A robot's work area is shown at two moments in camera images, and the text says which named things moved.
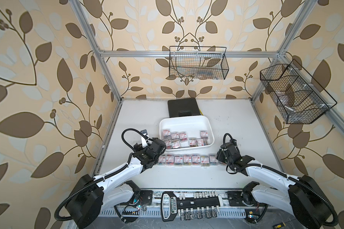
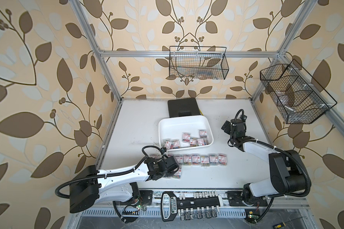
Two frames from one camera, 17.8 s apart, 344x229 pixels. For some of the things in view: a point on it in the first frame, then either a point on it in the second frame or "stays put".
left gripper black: [138, 149] -> [173, 171]
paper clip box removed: [196, 159] stays put
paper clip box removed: [213, 161] stays put
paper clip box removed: [178, 160] stays put
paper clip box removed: [205, 161] stays put
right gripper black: [220, 155] -> [228, 124]
